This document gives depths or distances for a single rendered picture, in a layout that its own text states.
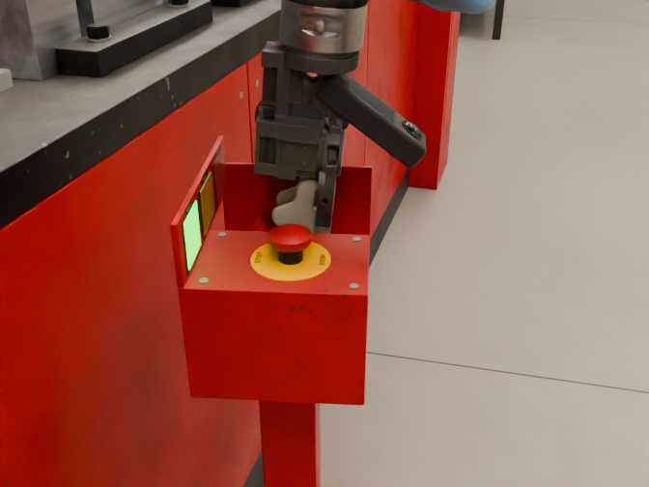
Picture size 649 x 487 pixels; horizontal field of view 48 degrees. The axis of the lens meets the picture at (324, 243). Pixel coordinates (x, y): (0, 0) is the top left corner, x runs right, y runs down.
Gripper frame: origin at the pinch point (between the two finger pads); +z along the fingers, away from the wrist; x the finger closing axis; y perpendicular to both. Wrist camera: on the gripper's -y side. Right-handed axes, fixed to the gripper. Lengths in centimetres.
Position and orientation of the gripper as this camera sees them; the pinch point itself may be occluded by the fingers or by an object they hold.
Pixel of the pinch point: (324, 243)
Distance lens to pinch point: 75.0
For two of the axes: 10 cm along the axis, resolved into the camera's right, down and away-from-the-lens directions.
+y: -9.9, -1.1, 0.2
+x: -0.7, 4.9, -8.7
